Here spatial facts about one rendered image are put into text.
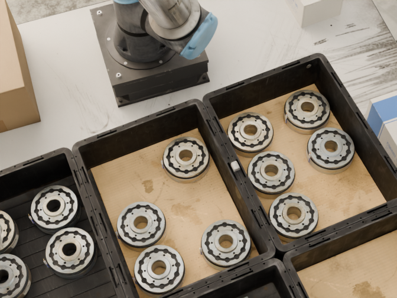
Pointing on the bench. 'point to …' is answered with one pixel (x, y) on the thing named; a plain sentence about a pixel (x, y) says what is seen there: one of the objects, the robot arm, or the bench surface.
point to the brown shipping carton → (14, 77)
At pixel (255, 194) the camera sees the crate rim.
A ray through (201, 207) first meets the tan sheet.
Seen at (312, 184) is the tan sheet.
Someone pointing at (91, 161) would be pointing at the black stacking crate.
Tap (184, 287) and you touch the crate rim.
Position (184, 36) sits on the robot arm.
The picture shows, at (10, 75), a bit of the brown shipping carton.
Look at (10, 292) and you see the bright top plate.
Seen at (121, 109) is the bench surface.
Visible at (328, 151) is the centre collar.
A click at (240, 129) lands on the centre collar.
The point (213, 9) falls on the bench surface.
